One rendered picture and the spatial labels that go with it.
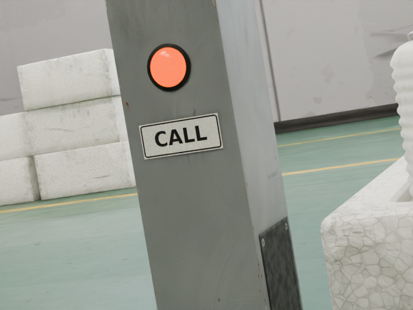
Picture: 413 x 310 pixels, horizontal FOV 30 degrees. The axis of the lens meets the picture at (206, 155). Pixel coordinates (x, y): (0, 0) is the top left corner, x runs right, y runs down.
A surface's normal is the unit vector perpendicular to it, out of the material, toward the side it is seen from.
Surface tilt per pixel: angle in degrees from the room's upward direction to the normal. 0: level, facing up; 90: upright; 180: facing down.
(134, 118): 90
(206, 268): 90
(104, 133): 90
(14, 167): 90
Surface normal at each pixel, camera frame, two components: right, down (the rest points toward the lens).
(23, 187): -0.30, 0.10
